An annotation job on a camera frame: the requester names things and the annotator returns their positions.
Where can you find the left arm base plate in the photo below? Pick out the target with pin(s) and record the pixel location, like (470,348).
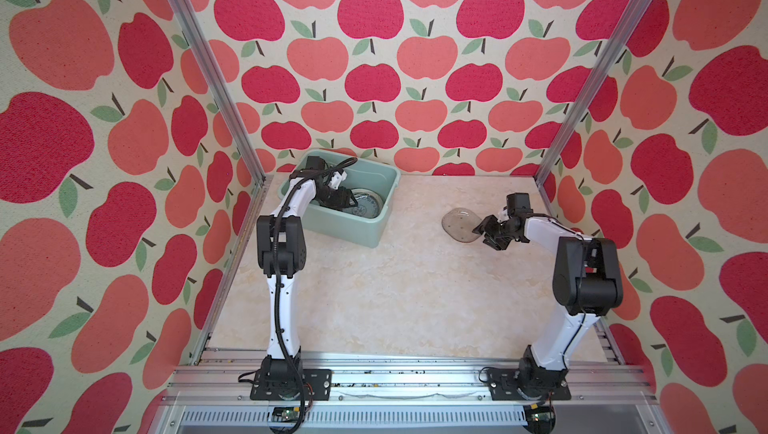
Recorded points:
(276,385)

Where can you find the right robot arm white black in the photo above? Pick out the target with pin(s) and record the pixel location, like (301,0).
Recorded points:
(586,279)

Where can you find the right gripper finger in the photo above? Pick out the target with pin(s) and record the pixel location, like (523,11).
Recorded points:
(486,227)
(497,243)

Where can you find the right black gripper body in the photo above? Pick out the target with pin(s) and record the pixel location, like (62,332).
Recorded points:
(500,229)

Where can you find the brown speckled square plate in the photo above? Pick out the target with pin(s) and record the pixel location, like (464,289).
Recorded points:
(460,223)

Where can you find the clear glass textured plate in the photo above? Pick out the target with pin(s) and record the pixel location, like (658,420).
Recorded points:
(367,204)

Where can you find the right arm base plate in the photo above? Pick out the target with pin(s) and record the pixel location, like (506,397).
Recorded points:
(517,385)

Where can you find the left aluminium corner post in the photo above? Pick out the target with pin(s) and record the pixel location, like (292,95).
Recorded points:
(207,62)

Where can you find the aluminium front rail frame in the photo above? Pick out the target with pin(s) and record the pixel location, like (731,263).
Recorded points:
(402,394)

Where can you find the aluminium corner post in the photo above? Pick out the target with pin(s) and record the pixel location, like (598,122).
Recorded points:
(614,47)
(207,62)

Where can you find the mint green plastic bin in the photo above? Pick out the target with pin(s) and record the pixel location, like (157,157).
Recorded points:
(378,180)

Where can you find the right aluminium corner post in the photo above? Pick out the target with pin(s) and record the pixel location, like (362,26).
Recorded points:
(614,47)

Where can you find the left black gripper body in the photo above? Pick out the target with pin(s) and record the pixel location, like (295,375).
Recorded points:
(332,199)

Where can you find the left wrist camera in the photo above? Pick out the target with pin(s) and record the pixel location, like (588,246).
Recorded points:
(336,179)

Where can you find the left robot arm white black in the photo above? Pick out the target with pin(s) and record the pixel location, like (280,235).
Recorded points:
(282,254)

